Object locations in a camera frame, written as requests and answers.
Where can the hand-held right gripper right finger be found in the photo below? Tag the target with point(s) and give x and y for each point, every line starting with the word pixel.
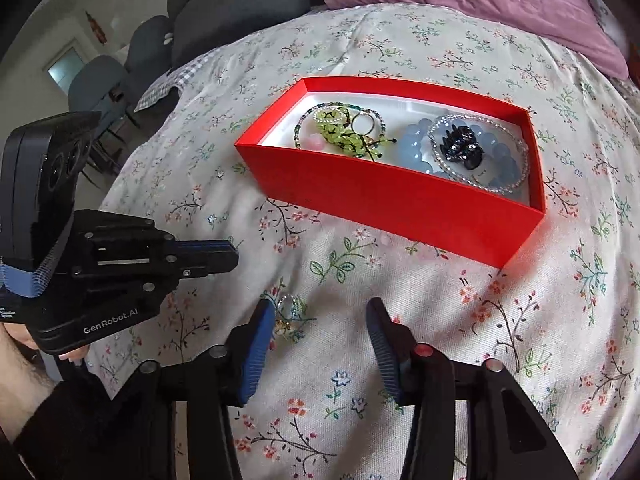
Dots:
pixel 382 350

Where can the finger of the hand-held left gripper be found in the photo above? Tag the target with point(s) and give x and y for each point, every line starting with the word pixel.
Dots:
pixel 210 259

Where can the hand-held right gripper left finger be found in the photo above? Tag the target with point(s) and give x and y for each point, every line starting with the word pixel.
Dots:
pixel 256 350

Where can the red jewelry box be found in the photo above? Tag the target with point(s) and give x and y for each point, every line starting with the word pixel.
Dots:
pixel 400 210

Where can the black hair claw clip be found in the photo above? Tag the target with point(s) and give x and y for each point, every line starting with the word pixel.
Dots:
pixel 457 147

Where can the person's left hand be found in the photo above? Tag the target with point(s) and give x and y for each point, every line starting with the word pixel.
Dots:
pixel 72 355

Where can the grey chair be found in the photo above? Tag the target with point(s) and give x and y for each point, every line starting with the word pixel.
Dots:
pixel 97 85
pixel 147 40

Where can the white door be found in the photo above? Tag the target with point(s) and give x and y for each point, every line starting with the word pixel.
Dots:
pixel 62 67

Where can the pink bead ornament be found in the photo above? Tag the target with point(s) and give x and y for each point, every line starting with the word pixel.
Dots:
pixel 315 143

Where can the grey checked sheet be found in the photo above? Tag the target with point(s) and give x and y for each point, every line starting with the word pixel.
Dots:
pixel 170 85

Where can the floral bedsheet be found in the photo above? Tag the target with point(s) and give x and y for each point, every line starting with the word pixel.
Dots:
pixel 550 310

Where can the dark grey cushion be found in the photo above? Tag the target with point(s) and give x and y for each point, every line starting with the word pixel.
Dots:
pixel 235 5

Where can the red wall ornament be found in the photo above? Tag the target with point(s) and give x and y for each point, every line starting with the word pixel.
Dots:
pixel 96 27

